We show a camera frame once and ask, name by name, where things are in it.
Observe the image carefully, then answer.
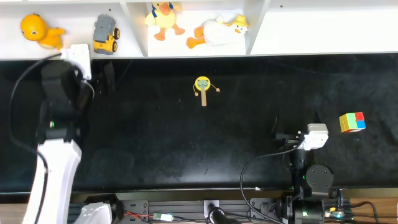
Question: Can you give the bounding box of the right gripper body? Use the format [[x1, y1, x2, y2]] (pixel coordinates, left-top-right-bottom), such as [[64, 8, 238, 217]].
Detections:
[[275, 131, 307, 149]]

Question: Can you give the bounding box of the many-coloured puzzle cube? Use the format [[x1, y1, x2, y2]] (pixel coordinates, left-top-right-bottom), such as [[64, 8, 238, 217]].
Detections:
[[338, 111, 367, 134]]

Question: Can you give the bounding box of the yellow rattle drum toy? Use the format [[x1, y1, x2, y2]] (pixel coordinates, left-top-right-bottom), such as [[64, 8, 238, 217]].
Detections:
[[192, 75, 221, 108]]

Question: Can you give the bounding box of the yellow rubber duck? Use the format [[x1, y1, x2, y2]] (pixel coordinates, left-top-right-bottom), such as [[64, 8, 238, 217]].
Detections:
[[20, 12, 67, 50]]

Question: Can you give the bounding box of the white shelf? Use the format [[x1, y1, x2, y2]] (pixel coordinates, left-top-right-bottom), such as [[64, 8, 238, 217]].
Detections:
[[0, 0, 398, 62]]

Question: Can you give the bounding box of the white plush duck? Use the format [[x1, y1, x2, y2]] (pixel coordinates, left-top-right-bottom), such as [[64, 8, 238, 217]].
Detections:
[[185, 14, 249, 50]]

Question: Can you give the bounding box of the yellow plush duck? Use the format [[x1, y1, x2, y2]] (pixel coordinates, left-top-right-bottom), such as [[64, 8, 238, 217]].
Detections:
[[144, 1, 187, 42]]

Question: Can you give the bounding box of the grey and yellow toy truck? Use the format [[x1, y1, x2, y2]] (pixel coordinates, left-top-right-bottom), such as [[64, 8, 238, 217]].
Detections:
[[92, 13, 121, 55]]

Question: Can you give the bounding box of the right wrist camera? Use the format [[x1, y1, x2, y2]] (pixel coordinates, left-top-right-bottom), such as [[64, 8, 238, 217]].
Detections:
[[302, 123, 330, 151]]

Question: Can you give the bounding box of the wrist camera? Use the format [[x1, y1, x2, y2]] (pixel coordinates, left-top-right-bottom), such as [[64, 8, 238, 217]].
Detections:
[[302, 123, 330, 151], [60, 43, 93, 81]]

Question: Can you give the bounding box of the black cable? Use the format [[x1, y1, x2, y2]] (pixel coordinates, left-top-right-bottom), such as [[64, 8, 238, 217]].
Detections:
[[7, 52, 63, 224], [239, 139, 305, 224]]

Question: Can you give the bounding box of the mounting rail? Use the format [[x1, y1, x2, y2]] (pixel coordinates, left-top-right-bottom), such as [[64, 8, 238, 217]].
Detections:
[[70, 194, 380, 224]]

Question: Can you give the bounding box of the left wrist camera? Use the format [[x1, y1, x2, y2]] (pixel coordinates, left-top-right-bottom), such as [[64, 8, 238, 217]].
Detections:
[[60, 43, 93, 81]]

